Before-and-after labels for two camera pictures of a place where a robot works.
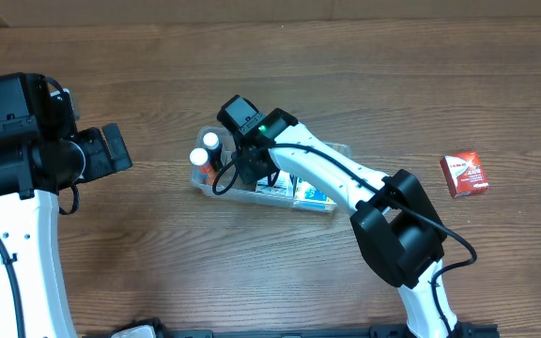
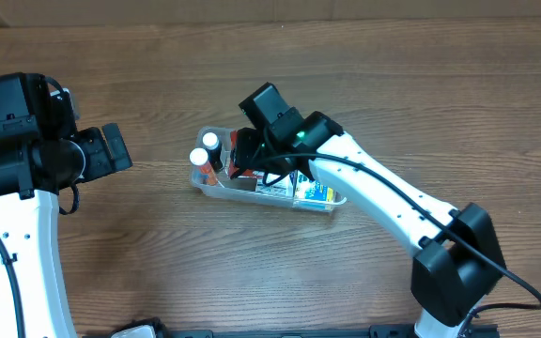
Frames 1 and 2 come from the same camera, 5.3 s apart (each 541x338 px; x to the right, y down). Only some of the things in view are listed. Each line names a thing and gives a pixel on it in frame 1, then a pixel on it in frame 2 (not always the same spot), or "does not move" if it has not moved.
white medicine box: [283, 184] does not move
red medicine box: [465, 173] -> [232, 157]
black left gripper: [103, 153] does not move
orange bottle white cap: [206, 170] does not move
